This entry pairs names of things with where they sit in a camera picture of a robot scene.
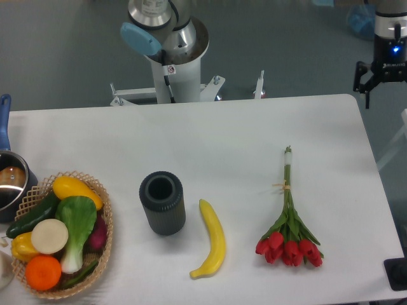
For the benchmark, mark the yellow plastic banana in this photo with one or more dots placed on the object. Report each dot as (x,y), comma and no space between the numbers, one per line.
(217,253)

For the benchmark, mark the purple red onion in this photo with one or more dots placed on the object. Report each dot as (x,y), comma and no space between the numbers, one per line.
(98,237)

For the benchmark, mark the woven wicker basket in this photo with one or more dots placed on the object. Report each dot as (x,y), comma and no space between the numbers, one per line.
(35,196)

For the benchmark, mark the dark green chili pepper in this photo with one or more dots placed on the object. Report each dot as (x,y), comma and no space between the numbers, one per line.
(80,276)

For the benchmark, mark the red tulip bouquet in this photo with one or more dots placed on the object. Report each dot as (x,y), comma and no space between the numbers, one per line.
(289,239)

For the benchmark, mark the green bok choy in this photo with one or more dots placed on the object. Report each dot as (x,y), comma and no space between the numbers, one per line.
(79,214)

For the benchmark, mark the yellow squash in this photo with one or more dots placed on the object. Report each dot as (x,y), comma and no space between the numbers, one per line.
(66,186)

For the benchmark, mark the dark green cucumber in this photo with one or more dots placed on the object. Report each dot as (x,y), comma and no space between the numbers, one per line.
(44,210)

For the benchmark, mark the yellow bell pepper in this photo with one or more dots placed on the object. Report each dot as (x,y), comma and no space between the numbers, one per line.
(22,247)

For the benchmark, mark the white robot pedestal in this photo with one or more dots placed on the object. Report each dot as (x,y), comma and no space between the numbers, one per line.
(172,84)

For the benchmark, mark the dark grey ribbed vase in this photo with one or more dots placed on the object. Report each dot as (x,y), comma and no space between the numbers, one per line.
(162,198)

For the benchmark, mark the orange fruit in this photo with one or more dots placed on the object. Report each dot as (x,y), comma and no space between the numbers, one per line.
(43,272)

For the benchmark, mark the white round radish slice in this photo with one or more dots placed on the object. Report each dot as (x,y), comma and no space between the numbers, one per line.
(49,236)

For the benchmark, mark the black device at table edge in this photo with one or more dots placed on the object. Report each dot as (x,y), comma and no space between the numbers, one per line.
(396,273)

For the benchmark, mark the white object left edge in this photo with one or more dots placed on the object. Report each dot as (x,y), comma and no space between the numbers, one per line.
(5,265)

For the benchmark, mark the blue handled saucepan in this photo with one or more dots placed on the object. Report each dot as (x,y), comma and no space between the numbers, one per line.
(16,176)

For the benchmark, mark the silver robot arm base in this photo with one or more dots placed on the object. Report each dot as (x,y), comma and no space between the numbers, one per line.
(165,31)

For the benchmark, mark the blue plastic bag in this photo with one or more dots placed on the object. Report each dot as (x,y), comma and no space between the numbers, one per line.
(361,21)

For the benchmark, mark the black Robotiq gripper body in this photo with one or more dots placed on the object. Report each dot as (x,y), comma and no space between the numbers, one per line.
(384,72)

